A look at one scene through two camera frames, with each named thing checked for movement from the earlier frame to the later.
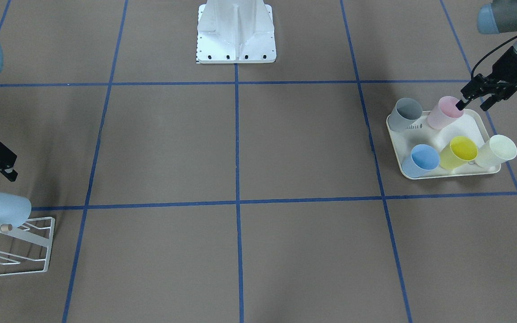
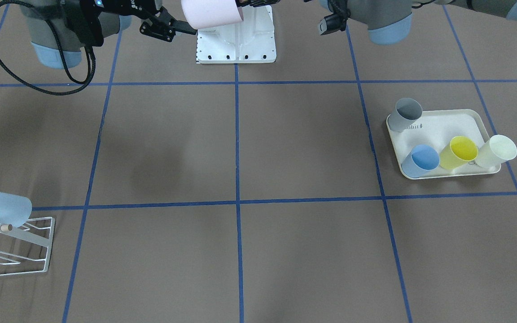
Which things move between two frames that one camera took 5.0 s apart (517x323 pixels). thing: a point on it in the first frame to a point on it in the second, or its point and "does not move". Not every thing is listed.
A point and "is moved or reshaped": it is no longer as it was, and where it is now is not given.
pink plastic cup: (444, 112) is moved or reshaped
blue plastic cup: (423, 158) does not move
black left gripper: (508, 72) to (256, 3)
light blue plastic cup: (1, 208) does not move
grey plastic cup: (406, 111) does not move
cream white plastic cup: (499, 149) does not move
